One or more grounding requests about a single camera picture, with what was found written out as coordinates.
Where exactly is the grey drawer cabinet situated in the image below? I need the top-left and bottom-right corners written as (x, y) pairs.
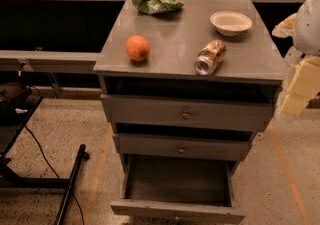
top-left (93, 0), bottom-right (288, 170)

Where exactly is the grey top drawer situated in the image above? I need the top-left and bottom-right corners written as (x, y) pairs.
top-left (102, 95), bottom-right (273, 131)

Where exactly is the orange fruit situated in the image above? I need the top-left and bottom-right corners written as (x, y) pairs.
top-left (125, 35), bottom-right (151, 62)

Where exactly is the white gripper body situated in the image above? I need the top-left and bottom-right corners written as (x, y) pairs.
top-left (280, 56), bottom-right (320, 116)

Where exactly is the grey middle drawer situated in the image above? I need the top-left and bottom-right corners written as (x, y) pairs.
top-left (113, 134), bottom-right (249, 161)

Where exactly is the black floor cable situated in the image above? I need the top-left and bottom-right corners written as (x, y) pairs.
top-left (23, 124), bottom-right (86, 225)

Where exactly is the green chip bag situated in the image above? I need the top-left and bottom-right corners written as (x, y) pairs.
top-left (131, 0), bottom-right (184, 15)

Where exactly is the white paper bowl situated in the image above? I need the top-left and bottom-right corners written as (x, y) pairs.
top-left (210, 11), bottom-right (252, 37)

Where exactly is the grey open bottom drawer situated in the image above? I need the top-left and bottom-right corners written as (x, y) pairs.
top-left (111, 155), bottom-right (245, 224)

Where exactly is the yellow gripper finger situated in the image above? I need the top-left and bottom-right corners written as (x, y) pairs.
top-left (272, 13), bottom-right (296, 38)

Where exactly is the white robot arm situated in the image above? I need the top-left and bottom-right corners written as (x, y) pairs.
top-left (272, 0), bottom-right (320, 119)

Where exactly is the black cart frame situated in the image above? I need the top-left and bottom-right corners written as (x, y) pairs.
top-left (0, 82), bottom-right (89, 225)

